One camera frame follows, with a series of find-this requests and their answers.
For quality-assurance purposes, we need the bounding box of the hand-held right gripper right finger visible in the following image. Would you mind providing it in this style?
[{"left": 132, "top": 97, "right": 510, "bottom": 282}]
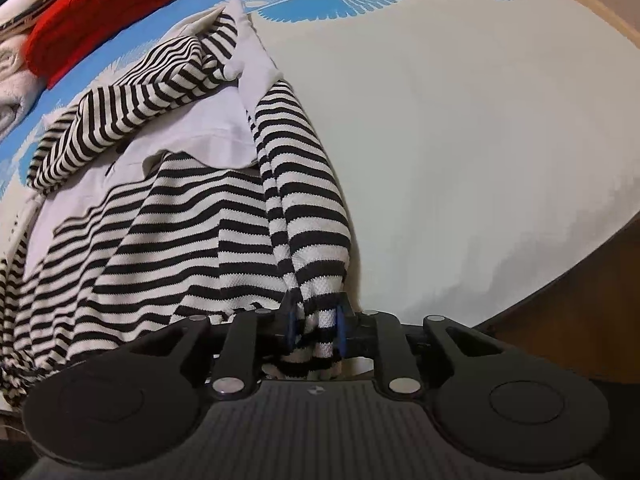
[{"left": 334, "top": 304, "right": 502, "bottom": 402}]

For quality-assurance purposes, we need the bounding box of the wooden bed frame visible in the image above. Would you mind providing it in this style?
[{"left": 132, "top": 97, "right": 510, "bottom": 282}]
[{"left": 472, "top": 0, "right": 640, "bottom": 383}]

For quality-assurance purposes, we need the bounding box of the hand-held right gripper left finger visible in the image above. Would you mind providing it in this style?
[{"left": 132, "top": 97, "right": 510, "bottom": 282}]
[{"left": 142, "top": 305, "right": 302, "bottom": 402}]

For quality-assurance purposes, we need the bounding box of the striped shirt with white vest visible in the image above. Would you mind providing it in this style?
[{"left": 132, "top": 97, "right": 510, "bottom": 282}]
[{"left": 0, "top": 0, "right": 353, "bottom": 408}]

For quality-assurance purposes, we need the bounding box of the red folded blanket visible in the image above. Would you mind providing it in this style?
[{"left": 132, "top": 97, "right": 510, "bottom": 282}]
[{"left": 22, "top": 0, "right": 187, "bottom": 91}]

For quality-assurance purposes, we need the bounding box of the white folded quilt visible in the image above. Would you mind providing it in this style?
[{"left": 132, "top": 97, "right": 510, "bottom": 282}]
[{"left": 0, "top": 40, "right": 49, "bottom": 135}]

